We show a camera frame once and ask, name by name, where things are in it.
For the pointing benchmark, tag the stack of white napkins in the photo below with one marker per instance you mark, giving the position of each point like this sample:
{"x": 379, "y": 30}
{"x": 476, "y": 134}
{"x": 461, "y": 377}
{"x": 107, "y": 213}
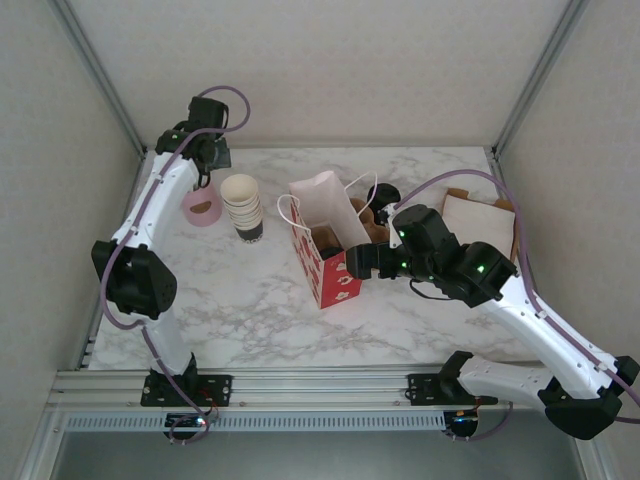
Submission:
{"x": 480, "y": 220}

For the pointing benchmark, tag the red white paper gift bag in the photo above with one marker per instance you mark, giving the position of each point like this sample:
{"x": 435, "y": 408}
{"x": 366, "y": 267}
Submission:
{"x": 340, "y": 290}

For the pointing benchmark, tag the aluminium frame post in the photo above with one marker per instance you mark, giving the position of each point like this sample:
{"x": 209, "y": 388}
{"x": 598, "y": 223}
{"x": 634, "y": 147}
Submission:
{"x": 100, "y": 75}
{"x": 540, "y": 75}

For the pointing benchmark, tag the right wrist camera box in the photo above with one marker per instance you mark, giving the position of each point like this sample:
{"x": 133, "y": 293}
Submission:
{"x": 394, "y": 230}

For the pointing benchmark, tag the stack of black lids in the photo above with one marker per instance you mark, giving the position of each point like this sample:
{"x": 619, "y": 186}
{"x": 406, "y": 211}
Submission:
{"x": 385, "y": 195}

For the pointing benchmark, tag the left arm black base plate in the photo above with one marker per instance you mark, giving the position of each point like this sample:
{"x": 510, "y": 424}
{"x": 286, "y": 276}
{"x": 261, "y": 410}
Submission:
{"x": 220, "y": 387}

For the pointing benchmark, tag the aluminium side rail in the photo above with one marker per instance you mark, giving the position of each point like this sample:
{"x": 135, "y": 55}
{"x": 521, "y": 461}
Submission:
{"x": 125, "y": 210}
{"x": 502, "y": 170}

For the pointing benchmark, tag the brown cardboard napkin tray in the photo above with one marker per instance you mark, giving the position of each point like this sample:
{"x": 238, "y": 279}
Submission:
{"x": 514, "y": 210}

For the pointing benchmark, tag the aluminium front rail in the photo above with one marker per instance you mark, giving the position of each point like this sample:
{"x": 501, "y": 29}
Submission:
{"x": 320, "y": 387}

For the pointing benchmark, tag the stack of paper cups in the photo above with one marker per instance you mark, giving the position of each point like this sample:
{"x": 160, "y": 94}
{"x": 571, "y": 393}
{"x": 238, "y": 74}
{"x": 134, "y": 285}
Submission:
{"x": 245, "y": 210}

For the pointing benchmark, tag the pink holder cup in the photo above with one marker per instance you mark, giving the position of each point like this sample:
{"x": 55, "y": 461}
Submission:
{"x": 202, "y": 207}

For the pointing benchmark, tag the brown pulp cup carrier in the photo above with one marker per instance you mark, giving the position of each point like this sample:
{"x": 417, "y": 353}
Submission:
{"x": 359, "y": 207}
{"x": 372, "y": 229}

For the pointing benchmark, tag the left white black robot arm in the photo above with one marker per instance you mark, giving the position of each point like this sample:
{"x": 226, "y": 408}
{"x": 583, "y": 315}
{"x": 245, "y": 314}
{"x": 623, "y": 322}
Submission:
{"x": 165, "y": 195}

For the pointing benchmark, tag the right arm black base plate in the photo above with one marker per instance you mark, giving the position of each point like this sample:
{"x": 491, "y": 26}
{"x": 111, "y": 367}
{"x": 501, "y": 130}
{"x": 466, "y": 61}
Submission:
{"x": 422, "y": 387}

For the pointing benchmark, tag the black plastic cup lid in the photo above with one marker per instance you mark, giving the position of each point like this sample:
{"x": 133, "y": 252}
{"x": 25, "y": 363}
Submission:
{"x": 332, "y": 251}

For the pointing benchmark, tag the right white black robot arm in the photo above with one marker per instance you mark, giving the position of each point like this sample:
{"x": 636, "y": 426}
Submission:
{"x": 540, "y": 325}

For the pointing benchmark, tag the black controller board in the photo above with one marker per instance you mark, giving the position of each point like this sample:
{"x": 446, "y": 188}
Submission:
{"x": 187, "y": 420}
{"x": 462, "y": 417}

